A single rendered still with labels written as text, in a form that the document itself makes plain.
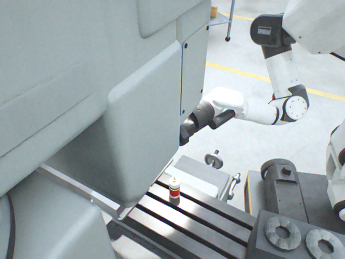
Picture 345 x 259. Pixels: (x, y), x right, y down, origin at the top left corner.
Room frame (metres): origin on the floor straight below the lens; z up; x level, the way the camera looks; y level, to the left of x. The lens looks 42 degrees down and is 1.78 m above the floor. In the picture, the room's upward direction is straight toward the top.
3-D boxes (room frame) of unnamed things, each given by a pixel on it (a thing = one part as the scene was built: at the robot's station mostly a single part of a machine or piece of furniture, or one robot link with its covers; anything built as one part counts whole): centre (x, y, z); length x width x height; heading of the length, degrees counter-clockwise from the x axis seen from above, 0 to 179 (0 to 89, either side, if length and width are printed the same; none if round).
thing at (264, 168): (1.04, -0.64, 0.50); 0.20 x 0.05 x 0.20; 81
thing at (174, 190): (0.60, -0.01, 0.96); 0.04 x 0.04 x 0.11
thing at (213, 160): (1.00, -0.22, 0.60); 0.16 x 0.12 x 0.12; 150
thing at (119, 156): (0.40, 0.13, 1.47); 0.24 x 0.19 x 0.26; 60
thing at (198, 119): (0.63, -0.04, 1.24); 0.13 x 0.12 x 0.10; 41
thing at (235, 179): (0.95, -0.36, 0.48); 0.22 x 0.06 x 0.06; 150
